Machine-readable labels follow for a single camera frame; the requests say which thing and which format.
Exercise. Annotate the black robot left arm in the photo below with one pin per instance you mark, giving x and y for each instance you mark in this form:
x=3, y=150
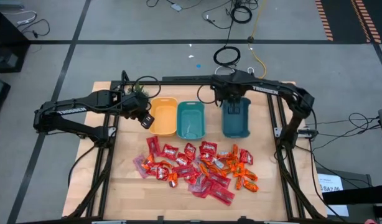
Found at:
x=79, y=107

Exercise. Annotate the yellow plastic bin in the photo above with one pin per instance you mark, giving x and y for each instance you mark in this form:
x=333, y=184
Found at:
x=163, y=116

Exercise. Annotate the black aluminium table frame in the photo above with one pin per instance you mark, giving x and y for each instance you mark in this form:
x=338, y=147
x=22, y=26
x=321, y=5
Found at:
x=184, y=80

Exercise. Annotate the dark teal plastic bin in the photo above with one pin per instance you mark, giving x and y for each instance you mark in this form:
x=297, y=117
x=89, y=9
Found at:
x=237, y=124

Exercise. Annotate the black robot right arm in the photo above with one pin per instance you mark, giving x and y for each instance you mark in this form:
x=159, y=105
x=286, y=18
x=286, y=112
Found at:
x=272, y=88

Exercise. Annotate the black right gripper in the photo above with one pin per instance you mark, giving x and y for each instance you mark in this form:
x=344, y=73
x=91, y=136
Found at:
x=228, y=90

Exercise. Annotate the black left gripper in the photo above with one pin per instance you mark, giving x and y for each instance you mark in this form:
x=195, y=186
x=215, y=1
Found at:
x=133, y=104

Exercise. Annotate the black cabinet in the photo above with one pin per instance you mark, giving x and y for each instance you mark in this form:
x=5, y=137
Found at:
x=7, y=46

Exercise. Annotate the black desk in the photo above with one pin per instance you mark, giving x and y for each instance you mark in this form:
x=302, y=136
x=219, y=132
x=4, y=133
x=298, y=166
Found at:
x=359, y=194

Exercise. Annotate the white metal bracket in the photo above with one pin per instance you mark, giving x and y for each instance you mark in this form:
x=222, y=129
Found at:
x=278, y=132
x=111, y=131

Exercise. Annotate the white paper sign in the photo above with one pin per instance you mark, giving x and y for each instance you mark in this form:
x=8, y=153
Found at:
x=331, y=186

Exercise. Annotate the green potted plant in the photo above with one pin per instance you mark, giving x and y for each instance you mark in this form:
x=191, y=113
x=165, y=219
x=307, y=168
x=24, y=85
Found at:
x=138, y=89

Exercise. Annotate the grey power adapter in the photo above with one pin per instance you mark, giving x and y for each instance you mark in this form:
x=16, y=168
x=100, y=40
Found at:
x=176, y=7

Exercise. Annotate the pale pink Twizzlers packet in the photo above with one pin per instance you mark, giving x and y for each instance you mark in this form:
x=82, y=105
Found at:
x=140, y=166

